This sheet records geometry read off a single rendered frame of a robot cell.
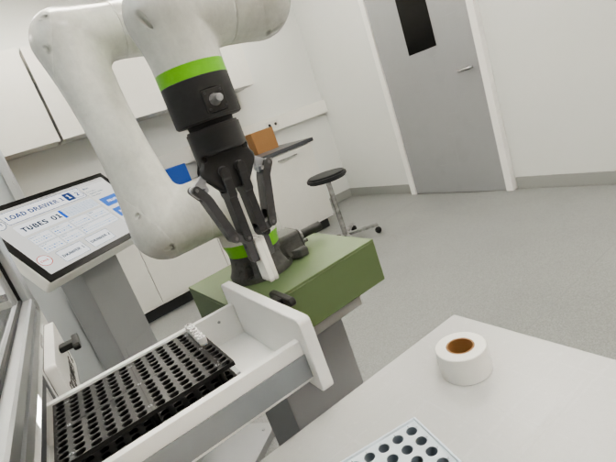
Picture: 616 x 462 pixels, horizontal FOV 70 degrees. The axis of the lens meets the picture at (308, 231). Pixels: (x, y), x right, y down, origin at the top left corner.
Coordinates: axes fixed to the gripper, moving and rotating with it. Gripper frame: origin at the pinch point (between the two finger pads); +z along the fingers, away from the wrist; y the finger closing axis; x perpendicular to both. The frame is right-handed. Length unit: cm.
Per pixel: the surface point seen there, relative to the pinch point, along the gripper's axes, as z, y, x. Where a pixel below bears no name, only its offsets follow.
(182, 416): 9.5, -19.8, -9.6
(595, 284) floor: 100, 164, 45
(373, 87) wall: -13, 289, 295
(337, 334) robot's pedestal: 32.2, 19.2, 23.3
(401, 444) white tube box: 19.4, -1.7, -23.8
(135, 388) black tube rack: 8.9, -22.9, 2.6
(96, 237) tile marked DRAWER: -2, -14, 96
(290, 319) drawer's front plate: 6.3, -3.1, -9.3
